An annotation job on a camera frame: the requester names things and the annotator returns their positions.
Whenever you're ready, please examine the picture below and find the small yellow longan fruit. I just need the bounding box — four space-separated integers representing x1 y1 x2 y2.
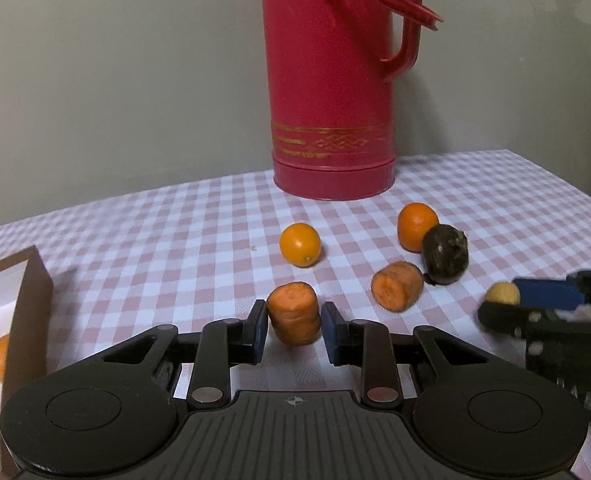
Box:
484 282 521 306

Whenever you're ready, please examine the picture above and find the orange carrot chunk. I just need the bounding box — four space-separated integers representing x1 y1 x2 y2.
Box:
267 282 321 347
370 261 425 312

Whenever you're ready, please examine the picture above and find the small orange kumquat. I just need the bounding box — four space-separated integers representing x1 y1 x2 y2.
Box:
279 223 323 268

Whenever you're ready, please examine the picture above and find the dark purple round fruit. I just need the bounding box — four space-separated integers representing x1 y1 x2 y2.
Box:
421 223 469 285

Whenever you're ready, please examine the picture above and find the pink checkered tablecloth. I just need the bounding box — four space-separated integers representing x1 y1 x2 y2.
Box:
0 151 591 479

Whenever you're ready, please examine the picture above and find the white shallow cardboard box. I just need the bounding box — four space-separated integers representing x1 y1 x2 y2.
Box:
0 246 53 479

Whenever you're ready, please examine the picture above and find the red thermos flask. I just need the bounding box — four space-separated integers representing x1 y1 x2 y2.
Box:
262 0 441 200

